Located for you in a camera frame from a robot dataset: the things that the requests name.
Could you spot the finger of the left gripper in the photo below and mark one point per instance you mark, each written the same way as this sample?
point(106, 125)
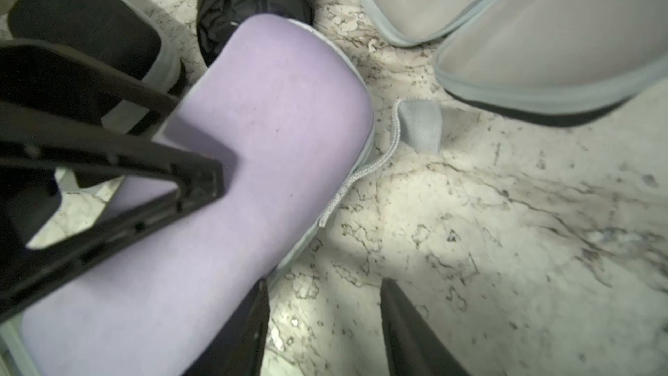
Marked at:
point(29, 198)

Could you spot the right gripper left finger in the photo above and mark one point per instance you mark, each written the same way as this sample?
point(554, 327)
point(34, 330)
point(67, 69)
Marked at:
point(238, 348)

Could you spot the grey zippered case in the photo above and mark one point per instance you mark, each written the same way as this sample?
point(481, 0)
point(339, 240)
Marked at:
point(88, 47)

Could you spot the grey open case back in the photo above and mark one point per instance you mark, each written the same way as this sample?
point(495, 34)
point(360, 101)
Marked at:
point(547, 61)

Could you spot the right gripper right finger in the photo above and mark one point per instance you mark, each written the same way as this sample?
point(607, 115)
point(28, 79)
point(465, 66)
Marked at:
point(411, 346)

